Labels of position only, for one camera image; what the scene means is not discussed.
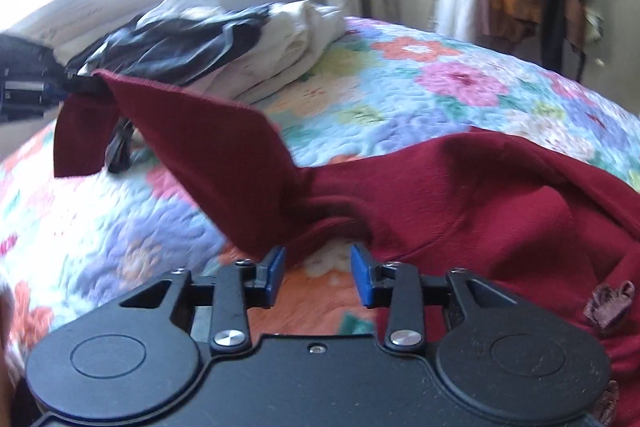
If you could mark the cream clothing pile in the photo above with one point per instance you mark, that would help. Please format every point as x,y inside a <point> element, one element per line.
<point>300,42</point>

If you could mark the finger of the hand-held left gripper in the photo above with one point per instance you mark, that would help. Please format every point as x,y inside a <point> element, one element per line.
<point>82,83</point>

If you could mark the brown cloth bow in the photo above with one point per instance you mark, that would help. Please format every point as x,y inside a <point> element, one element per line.
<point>607,304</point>

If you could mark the brown hanging garment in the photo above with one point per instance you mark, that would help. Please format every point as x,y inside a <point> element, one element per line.
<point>576,24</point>

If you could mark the floral quilted bedspread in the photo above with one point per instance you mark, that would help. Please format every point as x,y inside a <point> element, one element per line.
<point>400,97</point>

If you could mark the black shiny garment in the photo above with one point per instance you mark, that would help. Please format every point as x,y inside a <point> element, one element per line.
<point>175,42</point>

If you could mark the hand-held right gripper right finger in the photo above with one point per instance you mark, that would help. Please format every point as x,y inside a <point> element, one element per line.
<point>361,277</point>

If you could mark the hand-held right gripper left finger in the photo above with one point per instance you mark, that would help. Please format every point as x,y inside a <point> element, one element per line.
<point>274,274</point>

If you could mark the dark red knit garment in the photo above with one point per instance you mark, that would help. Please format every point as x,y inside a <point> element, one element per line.
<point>475,207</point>

